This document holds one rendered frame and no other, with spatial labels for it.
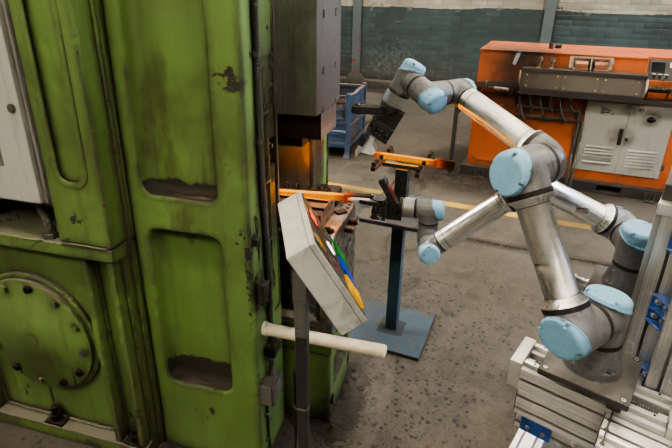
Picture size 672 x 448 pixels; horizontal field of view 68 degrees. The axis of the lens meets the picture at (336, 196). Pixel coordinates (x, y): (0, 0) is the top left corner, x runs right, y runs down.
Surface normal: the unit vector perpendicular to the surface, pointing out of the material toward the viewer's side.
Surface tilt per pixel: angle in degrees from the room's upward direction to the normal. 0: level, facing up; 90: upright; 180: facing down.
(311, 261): 90
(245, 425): 90
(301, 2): 90
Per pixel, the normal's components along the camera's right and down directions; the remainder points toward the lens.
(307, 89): -0.26, 0.37
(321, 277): 0.17, 0.38
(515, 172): -0.86, 0.07
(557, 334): -0.79, 0.33
